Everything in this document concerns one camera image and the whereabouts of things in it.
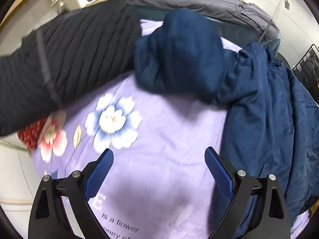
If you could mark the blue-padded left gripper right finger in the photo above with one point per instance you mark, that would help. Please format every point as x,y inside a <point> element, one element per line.
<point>270,217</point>

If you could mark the purple floral bed sheet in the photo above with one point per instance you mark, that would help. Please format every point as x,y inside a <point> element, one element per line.
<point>159,185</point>

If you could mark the grey blanket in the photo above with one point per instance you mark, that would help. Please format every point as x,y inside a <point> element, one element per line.
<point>233,11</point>

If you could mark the black quilted jacket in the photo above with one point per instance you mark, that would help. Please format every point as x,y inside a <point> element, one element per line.
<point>64,59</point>

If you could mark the red patterned cloth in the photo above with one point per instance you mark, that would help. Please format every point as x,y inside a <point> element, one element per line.
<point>30,134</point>

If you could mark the navy blue puffer jacket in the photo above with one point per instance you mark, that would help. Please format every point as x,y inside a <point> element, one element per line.
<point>271,126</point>

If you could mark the black wire rack cart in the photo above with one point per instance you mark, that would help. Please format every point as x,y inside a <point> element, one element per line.
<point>307,71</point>

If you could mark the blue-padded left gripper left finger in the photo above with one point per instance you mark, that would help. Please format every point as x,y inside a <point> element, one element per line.
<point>48,218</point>

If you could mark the massage bed with teal cover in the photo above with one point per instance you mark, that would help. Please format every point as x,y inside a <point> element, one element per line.
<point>236,27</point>

